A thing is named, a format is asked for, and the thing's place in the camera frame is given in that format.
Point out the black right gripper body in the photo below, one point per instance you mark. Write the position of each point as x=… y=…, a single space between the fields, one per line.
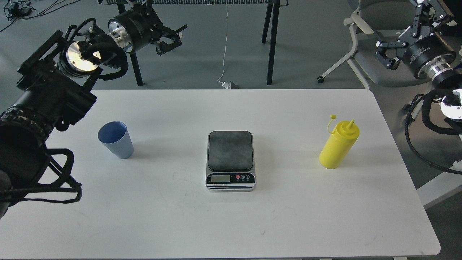
x=426 y=54

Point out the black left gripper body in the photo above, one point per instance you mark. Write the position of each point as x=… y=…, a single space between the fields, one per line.
x=135 y=28

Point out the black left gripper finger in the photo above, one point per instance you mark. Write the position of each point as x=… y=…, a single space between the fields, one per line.
x=163 y=47
x=168 y=32

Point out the yellow squeeze bottle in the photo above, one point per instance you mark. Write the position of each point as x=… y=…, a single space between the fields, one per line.
x=340 y=141

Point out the blue ribbed plastic cup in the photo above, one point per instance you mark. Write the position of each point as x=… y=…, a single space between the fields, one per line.
x=115 y=137

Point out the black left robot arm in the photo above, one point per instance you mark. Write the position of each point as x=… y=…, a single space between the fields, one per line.
x=57 y=80

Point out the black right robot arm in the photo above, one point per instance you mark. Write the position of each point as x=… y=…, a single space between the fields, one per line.
x=440 y=107

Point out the digital kitchen scale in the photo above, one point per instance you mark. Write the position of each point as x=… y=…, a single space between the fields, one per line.
x=230 y=164

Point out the grey office chair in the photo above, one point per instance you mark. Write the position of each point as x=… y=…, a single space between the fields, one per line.
x=390 y=18

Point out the black legged background table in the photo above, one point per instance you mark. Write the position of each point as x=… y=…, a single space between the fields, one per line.
x=223 y=42

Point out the white side table edge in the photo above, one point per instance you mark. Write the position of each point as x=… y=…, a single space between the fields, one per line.
x=440 y=188

